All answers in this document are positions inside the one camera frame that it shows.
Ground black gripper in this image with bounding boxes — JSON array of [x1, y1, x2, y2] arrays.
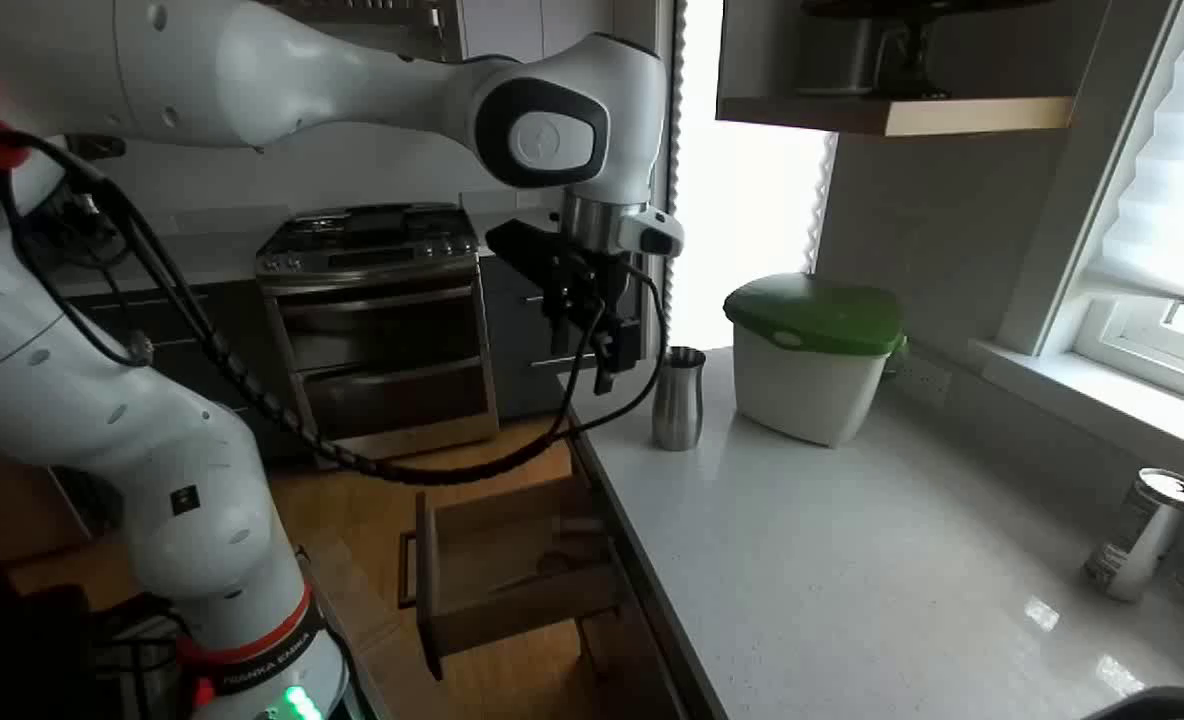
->
[[544, 243, 647, 401]]

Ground black rounded object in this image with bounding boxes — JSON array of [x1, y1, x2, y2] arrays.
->
[[1083, 685, 1184, 720]]

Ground dark base cabinet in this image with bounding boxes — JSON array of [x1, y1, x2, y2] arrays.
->
[[474, 251, 652, 421]]

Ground stainless steel cup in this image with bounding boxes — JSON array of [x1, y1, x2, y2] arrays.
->
[[647, 345, 710, 456]]

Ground glass door pleated blind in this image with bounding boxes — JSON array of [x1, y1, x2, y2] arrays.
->
[[668, 0, 841, 352]]

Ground stainless steel oven range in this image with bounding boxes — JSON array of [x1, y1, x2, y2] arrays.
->
[[253, 200, 505, 461]]

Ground white bin green lid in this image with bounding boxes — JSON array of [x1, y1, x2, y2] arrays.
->
[[720, 273, 914, 451]]

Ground metal cylinder white base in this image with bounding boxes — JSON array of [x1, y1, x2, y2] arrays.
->
[[1081, 464, 1184, 604]]

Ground white window blind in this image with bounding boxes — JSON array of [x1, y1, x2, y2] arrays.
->
[[1083, 0, 1184, 321]]

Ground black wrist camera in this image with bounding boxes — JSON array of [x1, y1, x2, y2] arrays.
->
[[485, 215, 558, 291]]

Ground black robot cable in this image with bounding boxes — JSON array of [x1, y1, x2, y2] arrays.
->
[[0, 129, 671, 488]]

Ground white wall cabinet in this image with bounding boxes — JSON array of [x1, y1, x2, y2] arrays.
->
[[452, 0, 624, 65]]

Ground wooden wall shelf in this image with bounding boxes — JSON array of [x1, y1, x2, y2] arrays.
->
[[710, 0, 1083, 146]]

